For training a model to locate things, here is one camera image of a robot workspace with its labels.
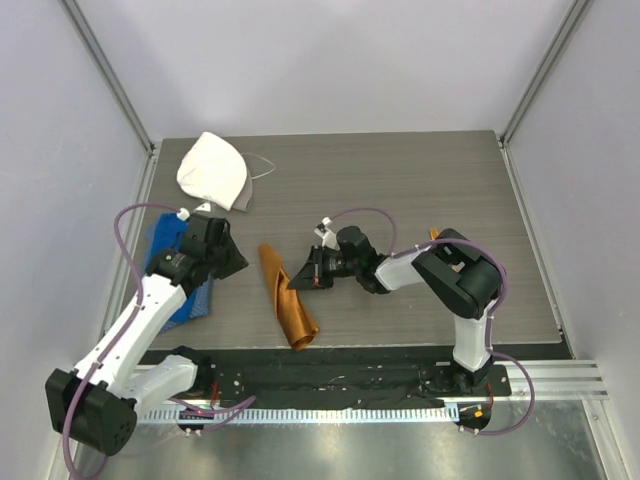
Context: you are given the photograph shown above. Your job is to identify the aluminium frame post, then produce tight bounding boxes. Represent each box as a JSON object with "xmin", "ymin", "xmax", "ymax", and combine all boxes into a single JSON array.
[
  {"xmin": 498, "ymin": 0, "xmax": 596, "ymax": 147},
  {"xmin": 59, "ymin": 0, "xmax": 154, "ymax": 156}
]

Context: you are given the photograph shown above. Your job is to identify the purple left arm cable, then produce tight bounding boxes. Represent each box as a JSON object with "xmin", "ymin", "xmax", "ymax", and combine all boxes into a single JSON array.
[{"xmin": 59, "ymin": 202, "xmax": 257, "ymax": 479}]

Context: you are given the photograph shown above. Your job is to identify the right aluminium frame post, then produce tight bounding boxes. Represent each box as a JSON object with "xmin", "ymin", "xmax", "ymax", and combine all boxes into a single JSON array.
[{"xmin": 498, "ymin": 0, "xmax": 596, "ymax": 147}]

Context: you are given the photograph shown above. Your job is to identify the orange satin napkin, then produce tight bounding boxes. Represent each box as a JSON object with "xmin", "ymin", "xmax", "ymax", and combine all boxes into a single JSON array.
[{"xmin": 258, "ymin": 243, "xmax": 320, "ymax": 352}]

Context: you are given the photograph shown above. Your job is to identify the blue towel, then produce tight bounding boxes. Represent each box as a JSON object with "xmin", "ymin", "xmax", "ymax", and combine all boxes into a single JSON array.
[{"xmin": 144, "ymin": 212, "xmax": 214, "ymax": 324}]

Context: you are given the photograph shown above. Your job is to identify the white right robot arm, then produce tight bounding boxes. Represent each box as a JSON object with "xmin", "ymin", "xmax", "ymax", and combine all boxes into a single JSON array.
[{"xmin": 288, "ymin": 226, "xmax": 504, "ymax": 395}]

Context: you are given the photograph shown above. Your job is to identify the left aluminium frame post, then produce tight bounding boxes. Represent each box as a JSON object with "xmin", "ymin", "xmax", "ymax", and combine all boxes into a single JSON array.
[{"xmin": 59, "ymin": 0, "xmax": 154, "ymax": 156}]

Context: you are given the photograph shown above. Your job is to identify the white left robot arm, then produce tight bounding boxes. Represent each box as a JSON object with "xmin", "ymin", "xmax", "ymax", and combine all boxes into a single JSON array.
[{"xmin": 45, "ymin": 212, "xmax": 248, "ymax": 457}]

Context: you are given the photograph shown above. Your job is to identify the white slotted cable duct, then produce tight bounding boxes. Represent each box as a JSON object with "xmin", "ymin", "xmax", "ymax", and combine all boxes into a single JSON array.
[{"xmin": 138, "ymin": 403, "xmax": 459, "ymax": 425}]

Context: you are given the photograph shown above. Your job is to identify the white cloth cap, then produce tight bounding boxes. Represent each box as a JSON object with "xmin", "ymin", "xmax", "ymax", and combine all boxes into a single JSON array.
[{"xmin": 176, "ymin": 132, "xmax": 253, "ymax": 212}]

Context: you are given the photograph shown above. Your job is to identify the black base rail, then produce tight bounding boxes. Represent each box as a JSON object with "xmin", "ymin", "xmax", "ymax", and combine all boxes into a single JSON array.
[{"xmin": 182, "ymin": 346, "xmax": 512, "ymax": 410}]

